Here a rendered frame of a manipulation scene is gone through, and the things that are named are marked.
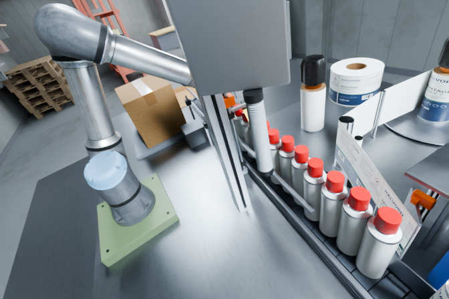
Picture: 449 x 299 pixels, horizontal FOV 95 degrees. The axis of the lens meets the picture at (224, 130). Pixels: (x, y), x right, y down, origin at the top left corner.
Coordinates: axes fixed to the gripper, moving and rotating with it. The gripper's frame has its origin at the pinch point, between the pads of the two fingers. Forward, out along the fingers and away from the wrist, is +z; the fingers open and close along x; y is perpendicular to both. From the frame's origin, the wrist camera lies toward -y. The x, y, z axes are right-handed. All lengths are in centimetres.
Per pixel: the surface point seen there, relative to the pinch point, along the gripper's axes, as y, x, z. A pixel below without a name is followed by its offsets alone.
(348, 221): -2, -48, 18
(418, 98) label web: 57, -28, 13
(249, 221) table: -15.4, -20.1, 23.6
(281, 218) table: -6.5, -24.1, 25.9
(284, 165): -1.5, -30.1, 9.1
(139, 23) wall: 43, 657, -386
